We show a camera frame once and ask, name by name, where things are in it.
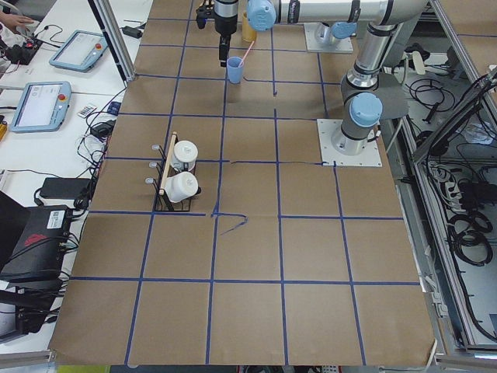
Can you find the bamboo chopstick holder cup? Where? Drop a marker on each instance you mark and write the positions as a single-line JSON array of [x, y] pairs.
[[248, 33]]

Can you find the small remote control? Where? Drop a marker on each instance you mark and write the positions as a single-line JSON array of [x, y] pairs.
[[86, 110]]

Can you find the white mug upper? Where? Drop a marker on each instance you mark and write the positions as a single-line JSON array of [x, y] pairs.
[[184, 156]]

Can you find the black computer box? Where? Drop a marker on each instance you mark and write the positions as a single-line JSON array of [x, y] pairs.
[[31, 243]]

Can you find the person hand at desk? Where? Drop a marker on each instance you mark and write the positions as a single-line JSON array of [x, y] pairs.
[[13, 21]]

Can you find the pink chopstick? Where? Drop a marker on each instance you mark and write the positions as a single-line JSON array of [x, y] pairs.
[[246, 53]]

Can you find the upper blue teach pendant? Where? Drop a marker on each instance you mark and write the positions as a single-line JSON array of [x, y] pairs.
[[80, 51]]

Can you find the black power adapter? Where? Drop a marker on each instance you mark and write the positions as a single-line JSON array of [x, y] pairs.
[[64, 188]]

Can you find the black wire cup rack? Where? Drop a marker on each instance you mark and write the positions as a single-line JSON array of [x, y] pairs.
[[162, 203]]

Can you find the blue teach pendant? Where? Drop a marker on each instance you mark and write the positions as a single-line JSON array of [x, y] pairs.
[[42, 107], [80, 51]]

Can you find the wooden rack handle bar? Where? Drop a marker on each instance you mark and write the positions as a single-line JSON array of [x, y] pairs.
[[167, 163]]

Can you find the white mug lower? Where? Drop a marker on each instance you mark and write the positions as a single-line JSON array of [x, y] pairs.
[[181, 186]]

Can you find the lower blue teach pendant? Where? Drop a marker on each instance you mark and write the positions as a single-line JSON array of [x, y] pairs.
[[42, 107]]

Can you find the aluminium frame post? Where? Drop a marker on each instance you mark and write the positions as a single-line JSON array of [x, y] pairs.
[[106, 20]]

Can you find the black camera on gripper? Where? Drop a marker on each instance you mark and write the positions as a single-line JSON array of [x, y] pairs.
[[204, 12]]

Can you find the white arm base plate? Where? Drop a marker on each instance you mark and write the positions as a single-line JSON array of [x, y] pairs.
[[339, 150]]

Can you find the white mug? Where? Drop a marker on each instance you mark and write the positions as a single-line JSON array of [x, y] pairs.
[[184, 156], [181, 186]]

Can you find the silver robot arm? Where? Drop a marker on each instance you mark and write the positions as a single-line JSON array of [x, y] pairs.
[[329, 34], [369, 96]]

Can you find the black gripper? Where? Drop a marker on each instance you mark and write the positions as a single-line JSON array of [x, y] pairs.
[[224, 23]]

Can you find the light blue plastic cup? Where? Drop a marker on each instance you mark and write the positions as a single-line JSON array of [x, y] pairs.
[[235, 67]]

